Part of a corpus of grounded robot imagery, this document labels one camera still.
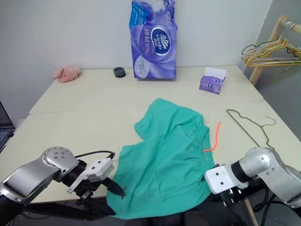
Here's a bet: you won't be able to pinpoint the dark laptop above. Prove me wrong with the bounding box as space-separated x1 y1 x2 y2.
0 100 16 154

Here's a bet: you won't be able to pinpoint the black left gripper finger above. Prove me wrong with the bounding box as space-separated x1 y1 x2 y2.
104 178 127 197
81 192 117 216

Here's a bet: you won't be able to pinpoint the bunch of clothes hangers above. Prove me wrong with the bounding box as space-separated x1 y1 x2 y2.
243 37 301 68

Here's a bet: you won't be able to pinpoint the green shorts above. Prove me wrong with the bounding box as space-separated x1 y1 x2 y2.
106 97 216 221

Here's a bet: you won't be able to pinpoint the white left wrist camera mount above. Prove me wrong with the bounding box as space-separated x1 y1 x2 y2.
66 159 115 194

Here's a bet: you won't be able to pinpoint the small purple tissue box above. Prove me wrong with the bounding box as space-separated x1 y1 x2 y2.
198 67 227 96

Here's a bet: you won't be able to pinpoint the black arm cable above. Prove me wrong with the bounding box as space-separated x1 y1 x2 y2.
258 183 284 226
74 150 116 161

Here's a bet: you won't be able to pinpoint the wooden clothes rack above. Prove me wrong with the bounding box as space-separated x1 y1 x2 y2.
248 15 301 86

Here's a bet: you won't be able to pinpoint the orange drawstring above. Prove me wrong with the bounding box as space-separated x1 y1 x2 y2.
203 121 222 153

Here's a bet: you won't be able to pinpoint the wooden rack foot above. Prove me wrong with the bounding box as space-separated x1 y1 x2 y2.
244 197 257 226

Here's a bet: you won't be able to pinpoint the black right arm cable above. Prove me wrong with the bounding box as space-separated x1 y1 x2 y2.
258 183 284 226

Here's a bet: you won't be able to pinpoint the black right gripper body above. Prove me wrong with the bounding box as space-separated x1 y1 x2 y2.
218 187 247 207

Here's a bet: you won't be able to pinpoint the dark rounded shape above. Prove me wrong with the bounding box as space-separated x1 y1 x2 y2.
184 211 209 226

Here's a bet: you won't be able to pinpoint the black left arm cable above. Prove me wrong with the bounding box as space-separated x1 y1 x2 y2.
74 150 116 161

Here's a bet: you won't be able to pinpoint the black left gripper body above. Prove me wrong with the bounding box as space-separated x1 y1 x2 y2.
74 175 111 201

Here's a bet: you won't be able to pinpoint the olive wire hanger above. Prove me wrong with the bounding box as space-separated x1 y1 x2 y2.
226 108 277 150

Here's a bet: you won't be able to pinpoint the pink cloth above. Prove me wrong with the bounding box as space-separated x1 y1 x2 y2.
52 64 82 84

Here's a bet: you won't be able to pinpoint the black round cap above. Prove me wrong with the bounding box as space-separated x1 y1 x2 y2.
112 67 128 79

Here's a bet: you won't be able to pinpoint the dark green wire hanger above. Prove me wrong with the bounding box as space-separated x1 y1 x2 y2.
241 41 301 60

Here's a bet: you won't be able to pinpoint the light green wire hanger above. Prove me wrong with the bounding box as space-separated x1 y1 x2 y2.
271 57 301 84

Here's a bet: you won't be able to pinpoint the purple Vinda tissue pack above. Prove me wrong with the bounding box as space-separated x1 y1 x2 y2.
128 0 179 82

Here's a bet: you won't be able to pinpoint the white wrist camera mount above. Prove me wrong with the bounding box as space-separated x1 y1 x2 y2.
204 164 238 195
66 159 115 194

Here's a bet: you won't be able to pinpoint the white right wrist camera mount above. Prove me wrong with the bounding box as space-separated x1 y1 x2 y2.
204 164 238 195

